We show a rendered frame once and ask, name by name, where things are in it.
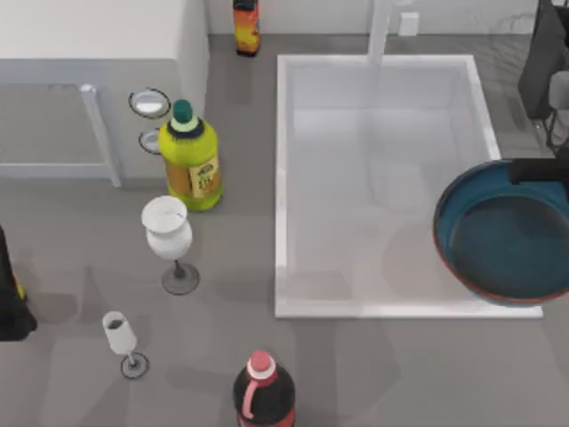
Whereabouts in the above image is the white sink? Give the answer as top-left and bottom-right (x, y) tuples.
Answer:
(274, 53), (545, 320)

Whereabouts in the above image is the green bottle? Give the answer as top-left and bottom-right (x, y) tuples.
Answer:
(157, 99), (225, 213)

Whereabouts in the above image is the wide white goblet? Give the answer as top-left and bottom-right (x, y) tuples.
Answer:
(140, 195), (201, 296)

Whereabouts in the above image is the small round microwave knob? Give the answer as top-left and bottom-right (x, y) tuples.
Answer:
(138, 127), (164, 157)

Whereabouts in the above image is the large round microwave knob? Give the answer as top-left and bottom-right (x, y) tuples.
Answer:
(128, 87), (172, 119)

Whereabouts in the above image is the dark bottle with pink cap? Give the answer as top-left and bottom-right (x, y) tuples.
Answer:
(232, 350), (297, 427)

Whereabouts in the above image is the orange and red bottle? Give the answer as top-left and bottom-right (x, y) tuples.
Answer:
(232, 0), (262, 58)

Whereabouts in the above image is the tall white tap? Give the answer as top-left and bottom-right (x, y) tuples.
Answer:
(365, 0), (413, 68)

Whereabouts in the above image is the small white wine glass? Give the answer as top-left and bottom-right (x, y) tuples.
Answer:
(101, 310), (150, 380)

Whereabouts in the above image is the blue frying pan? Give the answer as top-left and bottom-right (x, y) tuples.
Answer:
(432, 157), (569, 307)

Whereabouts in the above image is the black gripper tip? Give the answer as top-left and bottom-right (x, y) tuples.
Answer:
(0, 225), (38, 343)

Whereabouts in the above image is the pale microwave oven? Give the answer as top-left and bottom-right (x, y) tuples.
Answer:
(0, 0), (211, 189)

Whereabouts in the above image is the microwave door handle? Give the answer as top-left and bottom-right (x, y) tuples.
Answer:
(78, 83), (123, 189)

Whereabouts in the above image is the white wall socket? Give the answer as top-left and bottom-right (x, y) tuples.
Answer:
(398, 12), (420, 37)

